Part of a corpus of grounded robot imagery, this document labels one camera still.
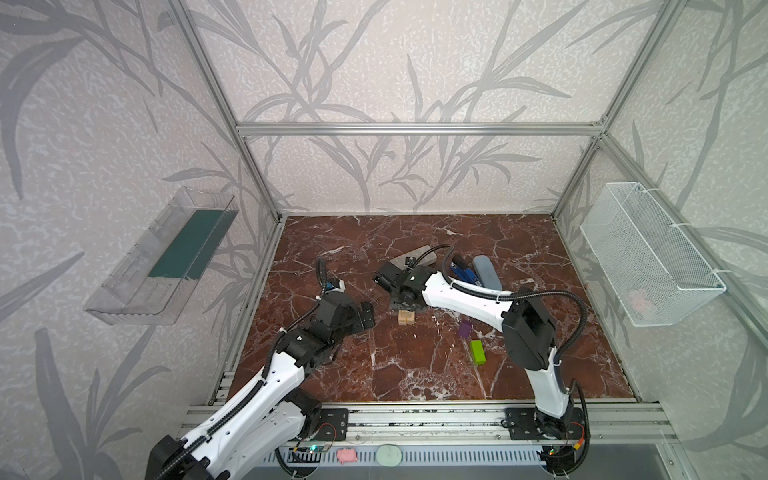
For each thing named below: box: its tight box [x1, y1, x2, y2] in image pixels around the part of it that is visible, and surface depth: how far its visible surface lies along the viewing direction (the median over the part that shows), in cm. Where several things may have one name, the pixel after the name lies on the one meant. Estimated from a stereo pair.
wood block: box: [398, 310, 415, 326], surface depth 92 cm
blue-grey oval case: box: [473, 255, 503, 291], surface depth 102 cm
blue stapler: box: [450, 254, 480, 286], surface depth 103 cm
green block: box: [470, 340, 487, 365], surface depth 84 cm
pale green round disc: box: [376, 444, 402, 467], surface depth 69 cm
